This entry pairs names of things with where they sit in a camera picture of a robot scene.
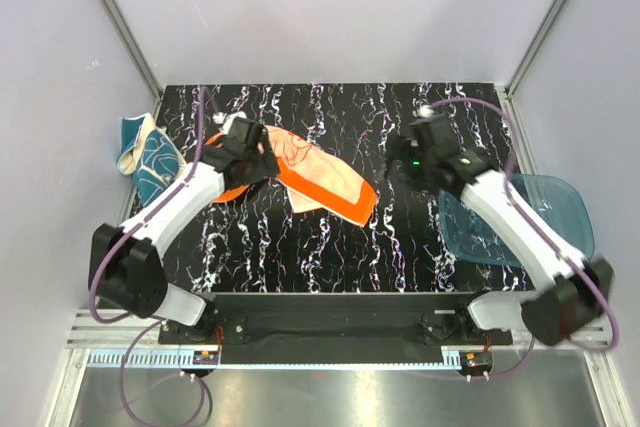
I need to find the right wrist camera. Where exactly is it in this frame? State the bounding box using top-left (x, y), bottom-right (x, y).
top-left (416, 104), bottom-right (439, 120)

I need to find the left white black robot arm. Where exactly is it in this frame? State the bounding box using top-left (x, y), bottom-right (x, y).
top-left (88, 116), bottom-right (280, 343)

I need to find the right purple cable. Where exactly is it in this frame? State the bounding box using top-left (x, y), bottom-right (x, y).
top-left (424, 96), bottom-right (621, 383)

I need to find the orange cartoon print towel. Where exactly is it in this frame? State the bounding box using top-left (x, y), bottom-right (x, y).
top-left (202, 124), bottom-right (378, 227)

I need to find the left aluminium frame post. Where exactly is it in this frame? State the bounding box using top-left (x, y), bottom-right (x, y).
top-left (99, 0), bottom-right (164, 102)

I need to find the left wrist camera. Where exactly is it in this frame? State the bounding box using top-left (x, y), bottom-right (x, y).
top-left (213, 111), bottom-right (247, 134)

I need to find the purple cable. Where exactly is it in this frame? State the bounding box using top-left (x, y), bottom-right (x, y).
top-left (88, 85), bottom-right (224, 426)
top-left (424, 96), bottom-right (621, 383)

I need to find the right aluminium frame post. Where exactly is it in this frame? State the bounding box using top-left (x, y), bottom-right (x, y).
top-left (505, 0), bottom-right (570, 98)

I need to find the left small connector board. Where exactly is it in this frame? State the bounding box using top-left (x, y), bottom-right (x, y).
top-left (193, 350), bottom-right (220, 365)

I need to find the teal and cream towel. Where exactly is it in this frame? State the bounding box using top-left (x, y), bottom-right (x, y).
top-left (117, 113), bottom-right (186, 207)

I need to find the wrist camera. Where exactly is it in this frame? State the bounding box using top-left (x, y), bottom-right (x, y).
top-left (416, 104), bottom-right (439, 120)
top-left (213, 111), bottom-right (247, 134)

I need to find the right small connector board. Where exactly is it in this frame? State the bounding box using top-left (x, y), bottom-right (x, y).
top-left (461, 350), bottom-right (493, 375)

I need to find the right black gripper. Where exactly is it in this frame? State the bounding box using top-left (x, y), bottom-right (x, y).
top-left (374, 133), bottom-right (439, 197)

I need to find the slotted grey cable duct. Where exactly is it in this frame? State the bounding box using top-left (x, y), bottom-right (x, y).
top-left (87, 349), bottom-right (494, 372)

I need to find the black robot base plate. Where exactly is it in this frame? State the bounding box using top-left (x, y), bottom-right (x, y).
top-left (159, 293), bottom-right (513, 369)

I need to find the aluminium front rail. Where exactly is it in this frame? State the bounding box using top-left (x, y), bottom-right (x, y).
top-left (64, 310), bottom-right (610, 349)

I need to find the aluminium frame post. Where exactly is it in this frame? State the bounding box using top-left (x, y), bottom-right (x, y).
top-left (99, 0), bottom-right (164, 102)
top-left (505, 0), bottom-right (570, 98)

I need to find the small connector board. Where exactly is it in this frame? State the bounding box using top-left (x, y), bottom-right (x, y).
top-left (461, 350), bottom-right (493, 375)
top-left (193, 350), bottom-right (220, 365)

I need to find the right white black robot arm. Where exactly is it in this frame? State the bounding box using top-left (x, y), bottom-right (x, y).
top-left (385, 115), bottom-right (619, 347)

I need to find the blue translucent plastic tray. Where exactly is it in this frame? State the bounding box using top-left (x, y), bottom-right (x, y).
top-left (438, 173), bottom-right (595, 267)

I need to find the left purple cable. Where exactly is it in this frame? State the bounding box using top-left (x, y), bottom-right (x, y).
top-left (88, 85), bottom-right (224, 426)

